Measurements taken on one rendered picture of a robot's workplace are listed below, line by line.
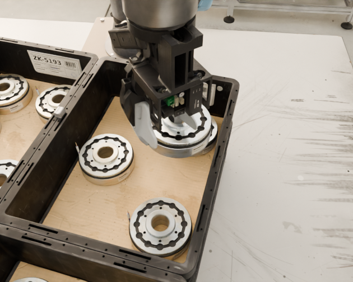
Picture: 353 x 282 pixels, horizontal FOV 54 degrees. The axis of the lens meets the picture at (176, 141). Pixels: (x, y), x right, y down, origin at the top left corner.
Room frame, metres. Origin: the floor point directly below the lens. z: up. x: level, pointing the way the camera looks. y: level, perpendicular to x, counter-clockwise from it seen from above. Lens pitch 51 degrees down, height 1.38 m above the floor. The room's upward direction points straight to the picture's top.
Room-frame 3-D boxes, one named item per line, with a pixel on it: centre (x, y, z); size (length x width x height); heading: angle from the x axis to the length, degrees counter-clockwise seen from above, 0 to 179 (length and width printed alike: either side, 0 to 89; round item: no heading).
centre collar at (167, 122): (0.36, 0.00, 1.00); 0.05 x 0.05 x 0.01
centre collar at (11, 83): (0.58, 0.38, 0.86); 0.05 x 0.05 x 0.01
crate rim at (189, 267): (0.38, 0.07, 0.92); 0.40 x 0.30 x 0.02; 164
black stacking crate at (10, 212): (0.38, 0.07, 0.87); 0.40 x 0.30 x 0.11; 164
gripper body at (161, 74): (0.32, 0.01, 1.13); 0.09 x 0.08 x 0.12; 31
